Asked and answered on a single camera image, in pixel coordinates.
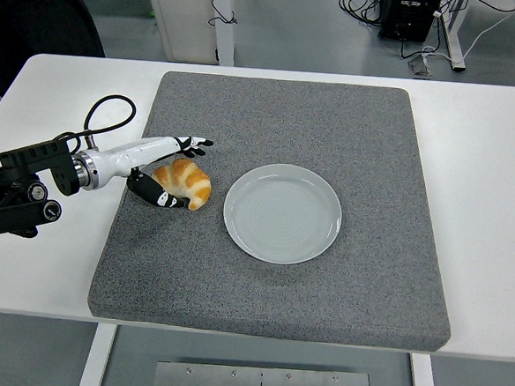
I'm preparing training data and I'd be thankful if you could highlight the white floor cable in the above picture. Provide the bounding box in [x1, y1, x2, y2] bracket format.
[423, 0, 515, 71]

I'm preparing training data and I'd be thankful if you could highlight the grey felt mat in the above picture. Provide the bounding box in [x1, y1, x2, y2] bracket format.
[85, 65, 469, 354]

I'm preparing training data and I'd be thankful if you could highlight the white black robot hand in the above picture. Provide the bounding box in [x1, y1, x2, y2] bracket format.
[89, 129, 215, 212]

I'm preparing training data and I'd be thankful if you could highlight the grey metal plate with screws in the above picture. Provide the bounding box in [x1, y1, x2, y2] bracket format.
[154, 358, 373, 386]

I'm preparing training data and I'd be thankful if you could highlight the white desk panel and leg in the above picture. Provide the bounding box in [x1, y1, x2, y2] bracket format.
[138, 0, 240, 68]

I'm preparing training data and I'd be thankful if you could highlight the black computer case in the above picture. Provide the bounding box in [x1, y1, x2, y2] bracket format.
[377, 0, 444, 44]

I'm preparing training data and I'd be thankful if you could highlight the white table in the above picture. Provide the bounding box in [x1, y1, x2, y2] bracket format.
[0, 49, 515, 386]

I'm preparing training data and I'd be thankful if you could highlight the small clear plastic bracket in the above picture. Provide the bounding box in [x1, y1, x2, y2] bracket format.
[407, 53, 436, 78]

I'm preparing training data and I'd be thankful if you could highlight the thin black cable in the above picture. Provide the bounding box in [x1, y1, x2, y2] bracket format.
[208, 0, 240, 27]

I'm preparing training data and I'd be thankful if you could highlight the black floor cable bundle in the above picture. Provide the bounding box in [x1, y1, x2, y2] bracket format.
[338, 0, 385, 28]

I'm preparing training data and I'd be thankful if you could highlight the golden croissant bread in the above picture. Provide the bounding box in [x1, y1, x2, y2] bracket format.
[149, 155, 215, 212]

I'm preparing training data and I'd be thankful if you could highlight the round grey plate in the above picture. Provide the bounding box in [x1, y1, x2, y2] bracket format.
[220, 159, 347, 269]

